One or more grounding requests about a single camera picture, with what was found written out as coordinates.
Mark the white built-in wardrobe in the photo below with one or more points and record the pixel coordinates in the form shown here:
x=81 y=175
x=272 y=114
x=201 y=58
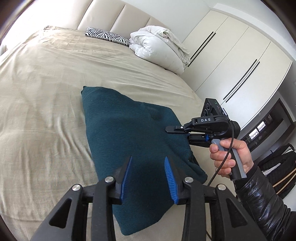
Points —
x=235 y=64

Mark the person's right hand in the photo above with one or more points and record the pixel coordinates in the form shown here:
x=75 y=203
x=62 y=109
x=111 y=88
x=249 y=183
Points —
x=244 y=153

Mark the white folded duvet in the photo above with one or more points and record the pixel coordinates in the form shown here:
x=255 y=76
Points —
x=160 y=46

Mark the beige bed with sheet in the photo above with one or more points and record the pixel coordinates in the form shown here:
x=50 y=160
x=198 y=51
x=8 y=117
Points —
x=44 y=149

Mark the black leather jacket forearm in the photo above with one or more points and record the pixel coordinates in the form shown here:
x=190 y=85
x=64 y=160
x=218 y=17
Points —
x=258 y=197

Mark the dark teal knit sweater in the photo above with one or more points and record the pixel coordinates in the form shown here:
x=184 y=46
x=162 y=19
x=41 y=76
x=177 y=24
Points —
x=119 y=128

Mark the zebra print pillow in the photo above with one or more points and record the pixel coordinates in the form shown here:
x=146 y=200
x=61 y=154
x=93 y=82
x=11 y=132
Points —
x=106 y=35

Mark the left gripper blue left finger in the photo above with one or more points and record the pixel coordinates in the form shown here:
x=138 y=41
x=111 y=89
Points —
x=123 y=179

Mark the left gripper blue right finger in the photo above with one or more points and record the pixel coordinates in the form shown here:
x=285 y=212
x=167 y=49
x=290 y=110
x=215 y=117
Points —
x=175 y=181

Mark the beige padded headboard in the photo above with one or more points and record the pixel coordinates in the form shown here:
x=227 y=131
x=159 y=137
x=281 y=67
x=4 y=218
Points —
x=116 y=17

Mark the black backpack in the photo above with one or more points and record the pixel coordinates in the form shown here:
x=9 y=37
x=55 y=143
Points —
x=279 y=169

